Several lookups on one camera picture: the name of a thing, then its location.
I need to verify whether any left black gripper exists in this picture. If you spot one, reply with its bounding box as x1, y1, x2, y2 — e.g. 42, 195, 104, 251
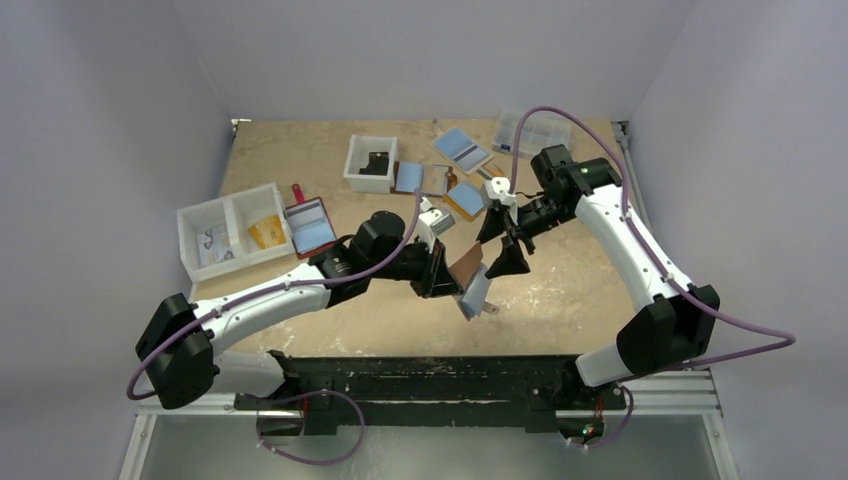
368, 235, 462, 299

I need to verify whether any pink card holder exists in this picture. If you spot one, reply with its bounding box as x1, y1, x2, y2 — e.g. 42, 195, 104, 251
449, 241, 500, 321

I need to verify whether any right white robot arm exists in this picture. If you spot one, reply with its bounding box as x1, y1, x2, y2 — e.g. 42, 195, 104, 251
477, 145, 720, 407

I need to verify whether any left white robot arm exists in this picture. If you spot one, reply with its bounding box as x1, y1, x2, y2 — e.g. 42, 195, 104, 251
127, 208, 464, 410

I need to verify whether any orange card holder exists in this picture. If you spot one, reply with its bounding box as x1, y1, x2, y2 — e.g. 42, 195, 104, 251
443, 170, 505, 221

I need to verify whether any brown open card holder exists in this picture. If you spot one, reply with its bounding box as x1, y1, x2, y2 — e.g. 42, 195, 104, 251
390, 162, 458, 197

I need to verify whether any white card holder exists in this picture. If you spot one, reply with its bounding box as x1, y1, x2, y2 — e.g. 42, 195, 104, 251
431, 127, 494, 175

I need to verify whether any red card holder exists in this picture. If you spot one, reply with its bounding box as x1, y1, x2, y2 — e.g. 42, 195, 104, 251
284, 183, 338, 259

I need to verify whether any orange card in bin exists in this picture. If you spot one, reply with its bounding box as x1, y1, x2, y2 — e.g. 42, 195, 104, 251
248, 214, 287, 250

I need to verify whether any printed card in bin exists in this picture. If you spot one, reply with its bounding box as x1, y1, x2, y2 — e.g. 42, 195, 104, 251
196, 224, 234, 268

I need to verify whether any clear plastic organizer box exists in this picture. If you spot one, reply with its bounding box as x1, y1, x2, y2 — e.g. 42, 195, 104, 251
492, 109, 572, 158

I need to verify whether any black object in box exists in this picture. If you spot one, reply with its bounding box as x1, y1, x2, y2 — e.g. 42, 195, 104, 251
359, 151, 390, 176

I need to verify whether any small white square box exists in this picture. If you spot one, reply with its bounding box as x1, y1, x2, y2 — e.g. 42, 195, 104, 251
343, 135, 398, 194

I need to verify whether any white two-compartment bin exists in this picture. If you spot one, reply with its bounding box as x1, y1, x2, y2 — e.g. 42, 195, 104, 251
176, 183, 295, 284

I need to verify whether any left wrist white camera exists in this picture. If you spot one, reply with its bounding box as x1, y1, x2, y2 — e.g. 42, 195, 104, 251
419, 207, 456, 237

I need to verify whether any wrist white camera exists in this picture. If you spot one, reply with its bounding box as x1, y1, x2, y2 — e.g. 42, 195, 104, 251
419, 207, 456, 237
481, 177, 516, 208

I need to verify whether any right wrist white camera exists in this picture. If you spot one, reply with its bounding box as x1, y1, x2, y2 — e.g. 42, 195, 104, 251
481, 177, 516, 208

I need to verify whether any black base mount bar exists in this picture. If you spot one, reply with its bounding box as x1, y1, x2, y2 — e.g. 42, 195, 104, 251
234, 355, 626, 436

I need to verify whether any aluminium frame rail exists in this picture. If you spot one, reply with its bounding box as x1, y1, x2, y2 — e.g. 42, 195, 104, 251
119, 369, 740, 480

